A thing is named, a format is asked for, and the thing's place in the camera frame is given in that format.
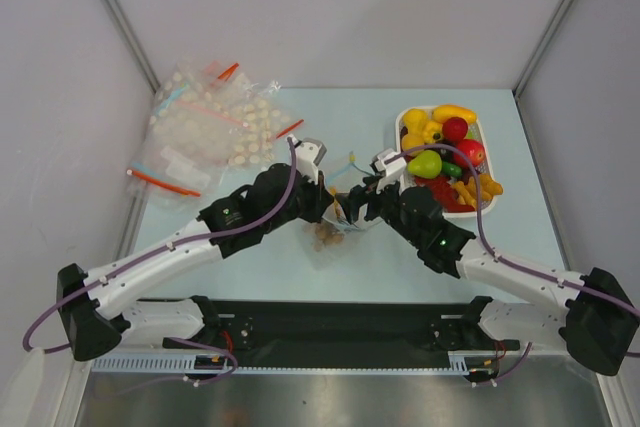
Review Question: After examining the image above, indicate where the grey slotted cable duct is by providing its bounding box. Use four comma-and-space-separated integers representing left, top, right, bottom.
92, 350, 506, 376

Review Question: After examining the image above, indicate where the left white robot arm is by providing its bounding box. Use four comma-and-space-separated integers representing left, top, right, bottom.
57, 163, 332, 361

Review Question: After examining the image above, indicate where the clear blue-zipper bag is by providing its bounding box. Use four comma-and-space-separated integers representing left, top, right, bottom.
302, 151, 371, 269

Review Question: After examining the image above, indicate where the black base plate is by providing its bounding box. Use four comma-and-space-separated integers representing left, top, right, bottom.
191, 296, 520, 359

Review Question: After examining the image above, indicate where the yellow mango toy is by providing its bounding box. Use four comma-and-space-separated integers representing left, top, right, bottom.
431, 104, 477, 124

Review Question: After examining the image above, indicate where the orange ginger toy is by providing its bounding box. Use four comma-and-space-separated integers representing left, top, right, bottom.
452, 173, 504, 210

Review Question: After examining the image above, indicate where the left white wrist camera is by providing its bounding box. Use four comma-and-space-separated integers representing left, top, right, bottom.
286, 134, 327, 184

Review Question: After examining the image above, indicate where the red chili toy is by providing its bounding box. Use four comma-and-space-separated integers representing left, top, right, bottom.
414, 176, 475, 213

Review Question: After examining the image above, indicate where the pile of spare zip bags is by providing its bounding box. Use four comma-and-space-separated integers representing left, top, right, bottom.
126, 58, 304, 209

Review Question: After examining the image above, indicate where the brown longan bunch toy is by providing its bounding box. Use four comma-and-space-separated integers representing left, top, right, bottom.
313, 223, 345, 252

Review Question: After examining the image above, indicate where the purple cable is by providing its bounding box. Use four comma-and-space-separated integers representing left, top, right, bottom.
384, 144, 640, 321
22, 135, 299, 354

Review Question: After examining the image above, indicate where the red strawberry toy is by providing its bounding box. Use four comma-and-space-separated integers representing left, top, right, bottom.
442, 117, 469, 143

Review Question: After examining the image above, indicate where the white perforated basket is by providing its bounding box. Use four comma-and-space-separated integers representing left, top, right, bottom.
396, 104, 504, 218

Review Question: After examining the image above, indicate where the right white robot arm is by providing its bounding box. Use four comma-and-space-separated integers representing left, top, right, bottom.
336, 185, 639, 376

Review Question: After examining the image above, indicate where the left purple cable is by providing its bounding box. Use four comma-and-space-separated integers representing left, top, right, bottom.
22, 135, 299, 354

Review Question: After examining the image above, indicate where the orange toy fruit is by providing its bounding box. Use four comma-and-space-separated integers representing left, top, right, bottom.
401, 133, 424, 152

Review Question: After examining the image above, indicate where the red apple toy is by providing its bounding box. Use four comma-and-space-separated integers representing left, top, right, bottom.
455, 139, 486, 167

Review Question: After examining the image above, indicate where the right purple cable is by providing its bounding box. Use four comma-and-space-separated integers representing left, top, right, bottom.
384, 144, 640, 321

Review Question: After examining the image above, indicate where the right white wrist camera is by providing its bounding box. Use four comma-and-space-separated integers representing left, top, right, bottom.
371, 149, 407, 192

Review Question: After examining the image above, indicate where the yellow bell pepper toy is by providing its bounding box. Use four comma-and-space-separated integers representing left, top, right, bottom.
422, 120, 443, 144

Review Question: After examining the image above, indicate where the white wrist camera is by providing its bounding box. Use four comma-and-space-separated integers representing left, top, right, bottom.
286, 134, 327, 184
371, 149, 407, 192

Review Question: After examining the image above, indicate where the green pear toy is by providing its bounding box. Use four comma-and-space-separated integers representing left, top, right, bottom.
407, 150, 442, 179

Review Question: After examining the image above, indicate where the yellow pear toy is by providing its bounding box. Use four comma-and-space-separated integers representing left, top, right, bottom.
402, 108, 429, 136

